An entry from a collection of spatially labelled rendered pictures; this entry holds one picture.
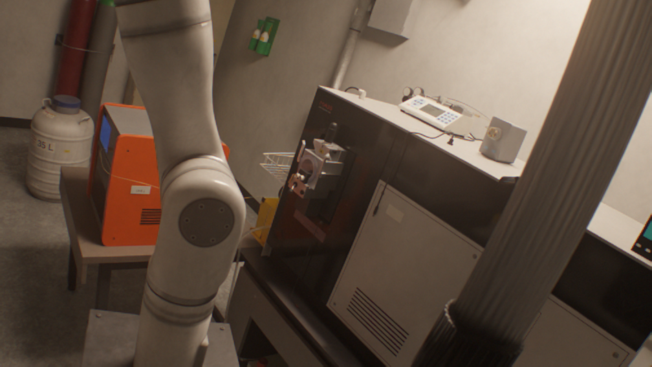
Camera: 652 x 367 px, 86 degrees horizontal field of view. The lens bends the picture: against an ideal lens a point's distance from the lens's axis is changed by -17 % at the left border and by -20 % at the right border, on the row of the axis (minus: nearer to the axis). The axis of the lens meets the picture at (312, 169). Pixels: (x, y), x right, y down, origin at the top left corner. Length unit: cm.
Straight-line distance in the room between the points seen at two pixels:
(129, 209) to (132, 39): 116
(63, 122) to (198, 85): 263
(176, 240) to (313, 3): 320
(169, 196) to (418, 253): 83
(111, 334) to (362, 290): 82
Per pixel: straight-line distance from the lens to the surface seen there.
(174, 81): 41
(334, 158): 132
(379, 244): 123
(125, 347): 68
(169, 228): 45
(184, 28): 39
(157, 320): 53
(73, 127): 303
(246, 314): 171
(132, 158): 143
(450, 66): 251
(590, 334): 100
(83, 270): 155
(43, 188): 321
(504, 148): 133
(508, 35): 240
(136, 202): 151
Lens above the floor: 159
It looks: 17 degrees down
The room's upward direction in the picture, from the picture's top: 19 degrees clockwise
